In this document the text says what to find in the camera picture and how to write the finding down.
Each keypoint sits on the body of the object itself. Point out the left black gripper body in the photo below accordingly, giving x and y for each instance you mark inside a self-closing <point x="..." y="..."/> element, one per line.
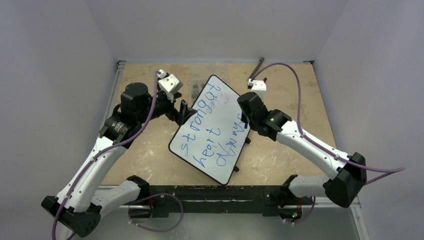
<point x="163" y="105"/>

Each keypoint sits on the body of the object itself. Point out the white whiteboard black frame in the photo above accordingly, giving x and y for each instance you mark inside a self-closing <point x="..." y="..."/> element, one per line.
<point x="213" y="138"/>

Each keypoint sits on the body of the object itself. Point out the white marker pen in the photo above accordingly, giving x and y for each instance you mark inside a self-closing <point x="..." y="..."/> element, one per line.
<point x="245" y="119"/>

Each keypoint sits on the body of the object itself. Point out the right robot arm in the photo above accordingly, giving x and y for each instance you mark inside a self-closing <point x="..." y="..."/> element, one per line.
<point x="344" y="174"/>

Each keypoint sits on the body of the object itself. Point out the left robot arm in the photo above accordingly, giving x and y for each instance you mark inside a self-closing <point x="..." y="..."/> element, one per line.
<point x="80" y="206"/>

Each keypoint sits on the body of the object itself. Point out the clear plastic screw box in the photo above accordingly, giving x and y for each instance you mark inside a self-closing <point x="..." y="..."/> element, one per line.
<point x="201" y="72"/>

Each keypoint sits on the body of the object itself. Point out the black metal allen key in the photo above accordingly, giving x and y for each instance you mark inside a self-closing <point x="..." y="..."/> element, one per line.
<point x="255" y="70"/>

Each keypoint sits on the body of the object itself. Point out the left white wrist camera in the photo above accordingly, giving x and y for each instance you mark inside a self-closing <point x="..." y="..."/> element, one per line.
<point x="169" y="83"/>

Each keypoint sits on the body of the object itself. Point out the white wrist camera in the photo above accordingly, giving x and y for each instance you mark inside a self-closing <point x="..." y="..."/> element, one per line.
<point x="169" y="83"/>
<point x="257" y="86"/>

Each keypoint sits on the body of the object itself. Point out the aluminium rail frame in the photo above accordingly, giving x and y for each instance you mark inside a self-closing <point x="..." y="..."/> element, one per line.
<point x="110" y="104"/>

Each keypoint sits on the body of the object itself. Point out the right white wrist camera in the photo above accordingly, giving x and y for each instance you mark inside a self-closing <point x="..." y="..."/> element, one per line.
<point x="257" y="86"/>

